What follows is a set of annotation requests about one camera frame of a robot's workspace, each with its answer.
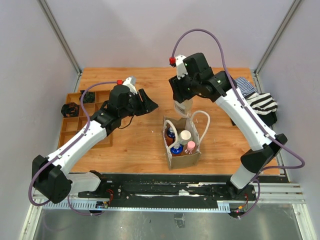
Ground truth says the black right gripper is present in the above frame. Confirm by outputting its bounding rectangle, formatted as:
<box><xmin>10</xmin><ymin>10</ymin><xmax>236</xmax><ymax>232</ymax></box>
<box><xmin>169</xmin><ymin>69</ymin><xmax>201</xmax><ymax>103</ymax></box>

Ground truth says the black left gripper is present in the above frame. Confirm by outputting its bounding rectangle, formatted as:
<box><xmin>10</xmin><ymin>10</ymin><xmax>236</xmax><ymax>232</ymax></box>
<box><xmin>120</xmin><ymin>88</ymin><xmax>159</xmax><ymax>119</ymax></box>

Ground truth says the clear bottle white cap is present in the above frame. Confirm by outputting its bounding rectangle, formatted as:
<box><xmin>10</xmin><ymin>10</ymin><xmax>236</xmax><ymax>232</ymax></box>
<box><xmin>173</xmin><ymin>99</ymin><xmax>193</xmax><ymax>118</ymax></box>

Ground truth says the blue white striped cloth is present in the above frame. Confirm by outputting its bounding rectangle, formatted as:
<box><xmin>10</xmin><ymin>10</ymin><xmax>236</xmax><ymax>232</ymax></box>
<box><xmin>235</xmin><ymin>77</ymin><xmax>257</xmax><ymax>98</ymax></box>

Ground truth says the wooden compartment tray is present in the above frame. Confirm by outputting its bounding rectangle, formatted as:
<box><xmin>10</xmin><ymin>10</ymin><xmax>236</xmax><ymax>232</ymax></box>
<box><xmin>58</xmin><ymin>90</ymin><xmax>110</xmax><ymax>148</ymax></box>

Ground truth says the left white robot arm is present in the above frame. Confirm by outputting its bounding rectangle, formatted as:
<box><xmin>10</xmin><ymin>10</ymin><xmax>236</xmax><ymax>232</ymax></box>
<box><xmin>29</xmin><ymin>84</ymin><xmax>158</xmax><ymax>204</ymax></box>

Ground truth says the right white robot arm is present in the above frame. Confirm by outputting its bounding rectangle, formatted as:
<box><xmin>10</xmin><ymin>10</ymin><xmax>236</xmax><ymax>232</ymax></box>
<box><xmin>169</xmin><ymin>52</ymin><xmax>288</xmax><ymax>200</ymax></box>

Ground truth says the beige canvas bag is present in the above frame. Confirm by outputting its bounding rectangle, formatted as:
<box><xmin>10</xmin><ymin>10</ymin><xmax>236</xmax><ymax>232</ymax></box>
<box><xmin>162</xmin><ymin>110</ymin><xmax>211</xmax><ymax>170</ymax></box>

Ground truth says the blue cap bottle back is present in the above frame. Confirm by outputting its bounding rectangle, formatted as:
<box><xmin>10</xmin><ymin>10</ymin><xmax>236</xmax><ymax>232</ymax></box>
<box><xmin>166</xmin><ymin>127</ymin><xmax>176</xmax><ymax>141</ymax></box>

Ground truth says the blue cap bottle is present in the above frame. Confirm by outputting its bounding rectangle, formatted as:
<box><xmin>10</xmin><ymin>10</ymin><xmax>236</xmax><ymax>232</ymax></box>
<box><xmin>170</xmin><ymin>144</ymin><xmax>183</xmax><ymax>157</ymax></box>
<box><xmin>166</xmin><ymin>127</ymin><xmax>176</xmax><ymax>141</ymax></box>

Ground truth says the green bottle white cap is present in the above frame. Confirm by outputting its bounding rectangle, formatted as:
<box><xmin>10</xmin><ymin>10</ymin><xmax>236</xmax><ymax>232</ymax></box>
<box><xmin>178</xmin><ymin>130</ymin><xmax>193</xmax><ymax>146</ymax></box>

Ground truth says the blue cap bottle front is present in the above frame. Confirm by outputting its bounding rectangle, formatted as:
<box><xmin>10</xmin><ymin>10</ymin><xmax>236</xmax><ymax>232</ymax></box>
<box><xmin>170</xmin><ymin>144</ymin><xmax>183</xmax><ymax>157</ymax></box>

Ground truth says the pink cap bottle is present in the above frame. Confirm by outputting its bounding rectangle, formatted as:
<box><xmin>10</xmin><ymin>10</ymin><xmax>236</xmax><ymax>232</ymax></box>
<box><xmin>181</xmin><ymin>140</ymin><xmax>196</xmax><ymax>156</ymax></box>

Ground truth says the dark green rolled sock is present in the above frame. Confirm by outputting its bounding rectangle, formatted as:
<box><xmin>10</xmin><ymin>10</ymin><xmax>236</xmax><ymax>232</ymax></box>
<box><xmin>82</xmin><ymin>91</ymin><xmax>96</xmax><ymax>104</ymax></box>

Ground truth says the black white striped cloth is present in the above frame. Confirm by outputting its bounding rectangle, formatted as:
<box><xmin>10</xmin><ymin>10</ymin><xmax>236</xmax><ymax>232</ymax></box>
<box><xmin>245</xmin><ymin>92</ymin><xmax>278</xmax><ymax>116</ymax></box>

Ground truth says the dark rolled sock orange pattern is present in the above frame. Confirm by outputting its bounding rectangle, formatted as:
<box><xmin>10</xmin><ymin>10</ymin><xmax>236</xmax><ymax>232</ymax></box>
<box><xmin>61</xmin><ymin>102</ymin><xmax>80</xmax><ymax>118</ymax></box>

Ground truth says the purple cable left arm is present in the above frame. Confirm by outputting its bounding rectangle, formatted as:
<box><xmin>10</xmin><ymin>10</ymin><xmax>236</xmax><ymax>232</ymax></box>
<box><xmin>28</xmin><ymin>79</ymin><xmax>123</xmax><ymax>216</ymax></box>

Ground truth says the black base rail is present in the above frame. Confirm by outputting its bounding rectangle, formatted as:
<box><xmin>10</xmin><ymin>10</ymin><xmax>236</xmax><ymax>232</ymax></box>
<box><xmin>77</xmin><ymin>173</ymin><xmax>256</xmax><ymax>209</ymax></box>

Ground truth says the white slotted cable duct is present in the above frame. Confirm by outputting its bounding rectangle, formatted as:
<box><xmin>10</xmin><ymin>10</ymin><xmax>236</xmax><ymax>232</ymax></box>
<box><xmin>42</xmin><ymin>199</ymin><xmax>231</xmax><ymax>213</ymax></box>

